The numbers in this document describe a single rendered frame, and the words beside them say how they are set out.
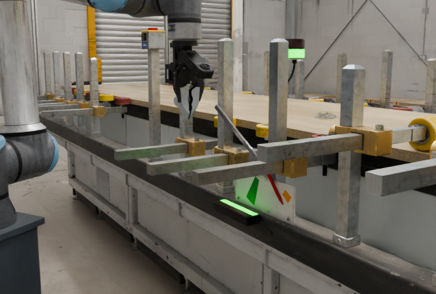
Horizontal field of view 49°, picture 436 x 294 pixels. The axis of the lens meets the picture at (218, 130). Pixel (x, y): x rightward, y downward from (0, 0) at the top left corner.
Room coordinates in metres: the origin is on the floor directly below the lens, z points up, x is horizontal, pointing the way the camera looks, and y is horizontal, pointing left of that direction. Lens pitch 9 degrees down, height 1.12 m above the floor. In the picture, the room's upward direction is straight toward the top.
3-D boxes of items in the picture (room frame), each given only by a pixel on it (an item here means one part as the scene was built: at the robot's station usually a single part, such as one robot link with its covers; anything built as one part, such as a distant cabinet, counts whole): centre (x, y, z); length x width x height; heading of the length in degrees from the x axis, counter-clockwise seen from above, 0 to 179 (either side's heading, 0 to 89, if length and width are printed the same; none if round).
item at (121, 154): (1.60, 0.14, 0.81); 0.44 x 0.03 x 0.04; 123
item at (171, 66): (1.32, 0.09, 1.10); 0.09 x 0.08 x 0.12; 34
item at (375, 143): (1.02, -0.30, 0.95); 0.14 x 0.06 x 0.05; 33
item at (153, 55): (1.89, 0.25, 0.93); 0.05 x 0.05 x 0.45; 33
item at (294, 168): (1.23, -0.17, 0.85); 0.14 x 0.06 x 0.05; 33
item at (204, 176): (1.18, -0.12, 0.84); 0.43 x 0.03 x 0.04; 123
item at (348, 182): (1.03, -0.29, 0.86); 0.04 x 0.04 x 0.48; 33
